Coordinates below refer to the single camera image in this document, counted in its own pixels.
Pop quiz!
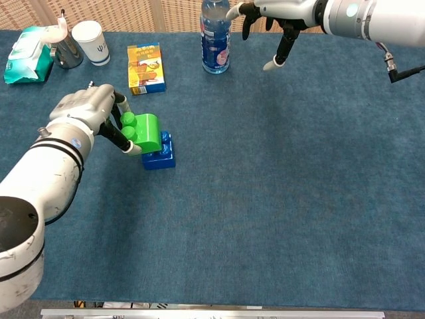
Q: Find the blue drink bottle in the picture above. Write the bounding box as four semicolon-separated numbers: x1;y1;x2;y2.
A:
199;0;231;74

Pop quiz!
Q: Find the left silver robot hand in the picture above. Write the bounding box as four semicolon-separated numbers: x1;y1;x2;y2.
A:
48;83;143;156

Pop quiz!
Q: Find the white paper cup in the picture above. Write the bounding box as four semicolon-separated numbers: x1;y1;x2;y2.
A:
71;20;111;67

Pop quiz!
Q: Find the blue four-stud building block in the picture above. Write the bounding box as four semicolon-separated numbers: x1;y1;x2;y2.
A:
141;130;177;171

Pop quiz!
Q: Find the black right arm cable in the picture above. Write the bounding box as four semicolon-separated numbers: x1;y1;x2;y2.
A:
375;41;425;84

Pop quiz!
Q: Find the blue felt table cloth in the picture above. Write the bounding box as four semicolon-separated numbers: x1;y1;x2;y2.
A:
0;29;425;312

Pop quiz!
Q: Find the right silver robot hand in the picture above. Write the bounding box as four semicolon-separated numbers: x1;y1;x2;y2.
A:
225;0;328;72

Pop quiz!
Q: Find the green wet wipes pack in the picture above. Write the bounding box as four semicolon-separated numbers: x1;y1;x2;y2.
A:
3;26;54;85

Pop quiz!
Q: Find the wicker folding screen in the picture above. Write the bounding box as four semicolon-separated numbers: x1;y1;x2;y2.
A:
0;0;425;33

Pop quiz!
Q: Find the green rounded building block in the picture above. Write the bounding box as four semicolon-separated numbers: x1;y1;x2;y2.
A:
119;112;163;156

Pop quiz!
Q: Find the white curved plastic item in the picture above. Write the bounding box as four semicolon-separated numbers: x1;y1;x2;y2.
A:
39;9;69;44

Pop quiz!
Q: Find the shiny steel mug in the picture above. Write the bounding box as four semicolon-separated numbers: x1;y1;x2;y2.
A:
49;31;84;70

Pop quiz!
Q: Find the yellow and blue carton box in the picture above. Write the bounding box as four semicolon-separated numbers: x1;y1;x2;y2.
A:
127;42;167;96

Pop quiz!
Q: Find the aluminium rail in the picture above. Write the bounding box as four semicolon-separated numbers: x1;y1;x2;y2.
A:
40;308;386;319

